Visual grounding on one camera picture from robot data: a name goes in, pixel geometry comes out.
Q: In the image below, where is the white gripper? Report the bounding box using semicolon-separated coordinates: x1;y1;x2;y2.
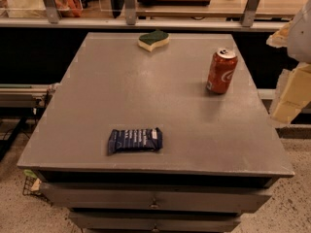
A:
266;0;311;124

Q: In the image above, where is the green and yellow sponge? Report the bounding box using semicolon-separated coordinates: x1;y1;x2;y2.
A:
138;30;169;52

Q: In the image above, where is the red coke can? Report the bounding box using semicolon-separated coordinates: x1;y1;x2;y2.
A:
207;48;238;94

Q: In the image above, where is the grey drawer cabinet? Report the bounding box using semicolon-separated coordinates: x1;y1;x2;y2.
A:
18;33;294;233

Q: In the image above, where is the blue snack bar wrapper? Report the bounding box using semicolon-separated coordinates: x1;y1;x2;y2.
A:
108;128;163;155

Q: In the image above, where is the top drawer knob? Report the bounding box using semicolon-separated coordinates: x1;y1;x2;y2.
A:
150;200;159;210

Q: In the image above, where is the drawer knob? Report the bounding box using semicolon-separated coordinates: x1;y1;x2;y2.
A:
150;200;159;210
152;224;159;233

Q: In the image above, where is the lower drawer knob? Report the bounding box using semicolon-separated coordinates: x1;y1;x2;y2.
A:
152;224;159;233

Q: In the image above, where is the metal rail frame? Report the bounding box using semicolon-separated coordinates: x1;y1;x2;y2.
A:
0;0;311;33

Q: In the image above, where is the orange bag behind rail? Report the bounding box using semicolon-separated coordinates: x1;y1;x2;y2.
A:
54;0;82;17

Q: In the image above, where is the wire basket on floor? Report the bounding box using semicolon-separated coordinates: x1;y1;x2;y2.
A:
22;176;48;202

